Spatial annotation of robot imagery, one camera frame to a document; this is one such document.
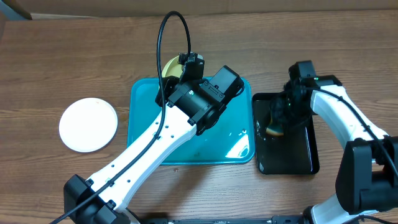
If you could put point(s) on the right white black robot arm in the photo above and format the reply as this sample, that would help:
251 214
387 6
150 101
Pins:
367 178

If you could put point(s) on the white plate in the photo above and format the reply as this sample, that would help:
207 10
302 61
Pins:
88 125

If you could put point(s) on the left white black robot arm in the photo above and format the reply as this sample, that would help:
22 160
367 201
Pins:
190 104

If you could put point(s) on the green yellow scrub sponge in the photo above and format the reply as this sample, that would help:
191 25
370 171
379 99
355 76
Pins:
274 129

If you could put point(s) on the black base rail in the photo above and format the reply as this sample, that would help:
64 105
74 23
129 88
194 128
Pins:
277 219

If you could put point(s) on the teal plastic serving tray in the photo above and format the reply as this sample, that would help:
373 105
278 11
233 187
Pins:
229 141

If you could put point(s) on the green rimmed plate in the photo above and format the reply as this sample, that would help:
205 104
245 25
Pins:
170 74

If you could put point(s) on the black water tray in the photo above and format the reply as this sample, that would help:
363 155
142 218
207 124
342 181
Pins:
294 153

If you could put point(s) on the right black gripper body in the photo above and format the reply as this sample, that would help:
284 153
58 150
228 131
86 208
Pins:
293 116

